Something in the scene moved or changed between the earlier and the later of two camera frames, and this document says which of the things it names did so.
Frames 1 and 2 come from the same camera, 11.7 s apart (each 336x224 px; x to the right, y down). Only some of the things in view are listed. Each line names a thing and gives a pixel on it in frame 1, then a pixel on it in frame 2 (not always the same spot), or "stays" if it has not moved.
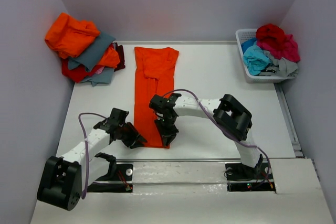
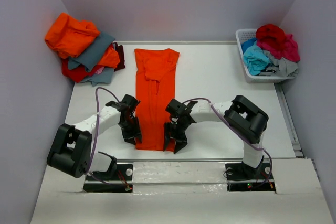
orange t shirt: (154, 74) stays
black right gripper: (167, 135) -> (181, 139)
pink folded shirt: (100, 70) stays
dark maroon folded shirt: (119, 49) stays
